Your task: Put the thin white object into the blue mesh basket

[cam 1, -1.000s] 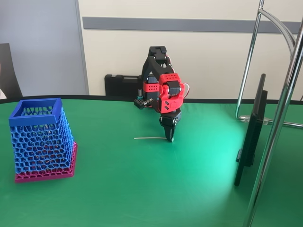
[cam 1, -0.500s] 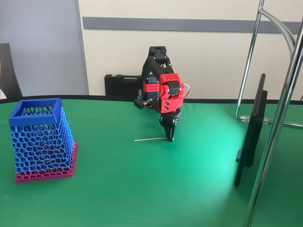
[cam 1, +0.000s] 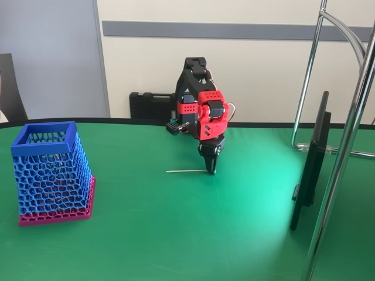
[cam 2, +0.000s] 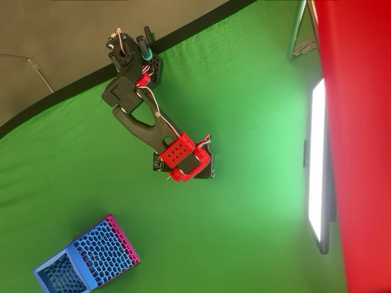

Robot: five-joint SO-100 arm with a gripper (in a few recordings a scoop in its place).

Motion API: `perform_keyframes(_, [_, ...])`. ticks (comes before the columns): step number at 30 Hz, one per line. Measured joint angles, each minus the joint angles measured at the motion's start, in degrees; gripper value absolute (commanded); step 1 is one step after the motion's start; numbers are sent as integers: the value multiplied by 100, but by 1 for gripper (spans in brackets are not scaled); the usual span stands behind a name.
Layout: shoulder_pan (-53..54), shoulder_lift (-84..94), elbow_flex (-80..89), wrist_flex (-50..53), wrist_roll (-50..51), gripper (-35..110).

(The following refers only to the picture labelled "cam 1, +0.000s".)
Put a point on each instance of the blue and magenta mesh basket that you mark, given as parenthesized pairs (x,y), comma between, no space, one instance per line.
(44,146)

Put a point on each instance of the dark chair back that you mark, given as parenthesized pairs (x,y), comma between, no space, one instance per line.
(11,87)

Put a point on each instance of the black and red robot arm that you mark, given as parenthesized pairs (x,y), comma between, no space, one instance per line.
(211,126)

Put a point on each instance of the black monitor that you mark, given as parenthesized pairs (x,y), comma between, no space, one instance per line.
(312,169)

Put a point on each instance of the black plastic tool case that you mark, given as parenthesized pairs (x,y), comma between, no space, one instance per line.
(149,105)

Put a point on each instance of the grey wall rail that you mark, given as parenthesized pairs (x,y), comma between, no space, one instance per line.
(205,30)

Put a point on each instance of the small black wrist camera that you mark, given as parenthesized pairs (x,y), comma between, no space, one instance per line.
(184,126)

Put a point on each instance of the clear plastic clip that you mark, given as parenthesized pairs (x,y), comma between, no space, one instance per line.
(328,150)

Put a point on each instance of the green cloth with black edge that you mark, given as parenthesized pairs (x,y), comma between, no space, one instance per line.
(175,228)

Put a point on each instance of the grey blue door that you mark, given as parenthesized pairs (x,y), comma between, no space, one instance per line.
(52,58)

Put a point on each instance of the chrome tube frame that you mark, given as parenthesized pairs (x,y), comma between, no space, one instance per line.
(335,187)

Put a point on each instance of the thin white stick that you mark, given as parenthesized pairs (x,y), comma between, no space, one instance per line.
(184,170)

